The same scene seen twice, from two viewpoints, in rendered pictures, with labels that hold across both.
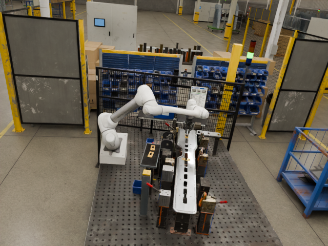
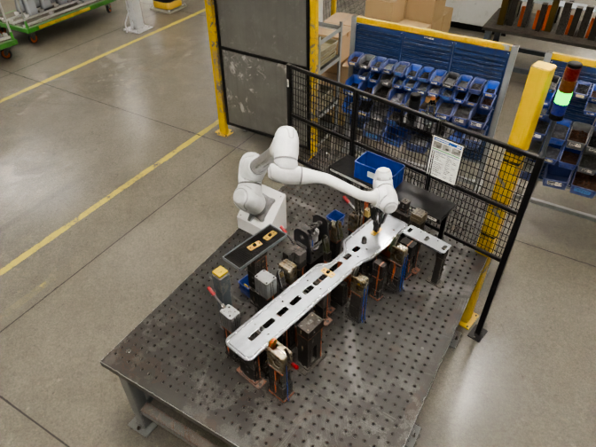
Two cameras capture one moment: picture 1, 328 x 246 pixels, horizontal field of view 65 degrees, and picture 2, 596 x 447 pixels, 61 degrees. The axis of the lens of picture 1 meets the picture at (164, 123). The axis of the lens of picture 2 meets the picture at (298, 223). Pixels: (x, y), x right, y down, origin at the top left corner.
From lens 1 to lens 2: 1.61 m
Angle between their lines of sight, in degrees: 35
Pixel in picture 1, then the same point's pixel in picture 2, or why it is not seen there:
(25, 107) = (232, 99)
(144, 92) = (278, 139)
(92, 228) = (154, 315)
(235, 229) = (333, 419)
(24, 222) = (152, 270)
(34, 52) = (246, 14)
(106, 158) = (245, 224)
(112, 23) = not seen: outside the picture
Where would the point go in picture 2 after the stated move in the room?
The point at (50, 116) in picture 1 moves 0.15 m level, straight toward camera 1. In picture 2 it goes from (262, 122) to (259, 129)
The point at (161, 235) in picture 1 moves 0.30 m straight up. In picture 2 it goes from (223, 366) to (216, 332)
